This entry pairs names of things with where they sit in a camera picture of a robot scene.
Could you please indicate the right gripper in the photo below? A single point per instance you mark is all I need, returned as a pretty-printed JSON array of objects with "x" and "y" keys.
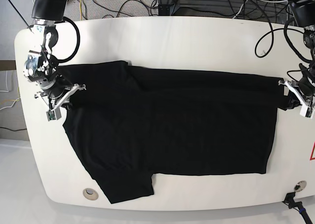
[{"x": 56, "y": 93}]

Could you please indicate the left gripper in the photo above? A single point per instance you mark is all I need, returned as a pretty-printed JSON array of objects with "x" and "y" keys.
[{"x": 301, "y": 92}]

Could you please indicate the black T-shirt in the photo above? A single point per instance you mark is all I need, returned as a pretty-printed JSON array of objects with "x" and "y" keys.
[{"x": 133, "y": 122}]

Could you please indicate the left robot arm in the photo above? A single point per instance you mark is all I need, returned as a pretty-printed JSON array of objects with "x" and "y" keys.
[{"x": 303, "y": 12}]

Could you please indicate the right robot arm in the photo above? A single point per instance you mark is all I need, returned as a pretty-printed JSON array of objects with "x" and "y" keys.
[{"x": 42, "y": 66}]

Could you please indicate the red warning triangle sticker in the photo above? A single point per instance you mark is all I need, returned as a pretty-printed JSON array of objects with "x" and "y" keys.
[{"x": 312, "y": 157}]

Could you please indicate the silver table grommet right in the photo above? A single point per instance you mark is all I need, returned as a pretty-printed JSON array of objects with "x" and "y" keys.
[{"x": 300, "y": 186}]

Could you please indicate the silver table grommet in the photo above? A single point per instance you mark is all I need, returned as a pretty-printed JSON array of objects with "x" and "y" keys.
[
  {"x": 300, "y": 186},
  {"x": 90, "y": 194}
]

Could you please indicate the silver table grommet left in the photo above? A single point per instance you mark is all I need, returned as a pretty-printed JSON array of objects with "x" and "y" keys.
[{"x": 90, "y": 194}]

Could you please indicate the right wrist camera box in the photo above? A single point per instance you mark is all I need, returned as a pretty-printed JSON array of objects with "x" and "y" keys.
[{"x": 54, "y": 114}]

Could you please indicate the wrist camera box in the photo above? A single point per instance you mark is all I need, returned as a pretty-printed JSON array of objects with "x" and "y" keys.
[
  {"x": 54, "y": 114},
  {"x": 307, "y": 111}
]

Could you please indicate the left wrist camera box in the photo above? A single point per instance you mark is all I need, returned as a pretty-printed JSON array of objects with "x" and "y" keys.
[{"x": 307, "y": 111}]

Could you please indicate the black clamp with cable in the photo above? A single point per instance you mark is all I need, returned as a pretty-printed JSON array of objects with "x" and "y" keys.
[{"x": 298, "y": 206}]

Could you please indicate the aluminium frame post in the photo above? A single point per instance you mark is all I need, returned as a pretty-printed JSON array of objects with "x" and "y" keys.
[{"x": 167, "y": 7}]

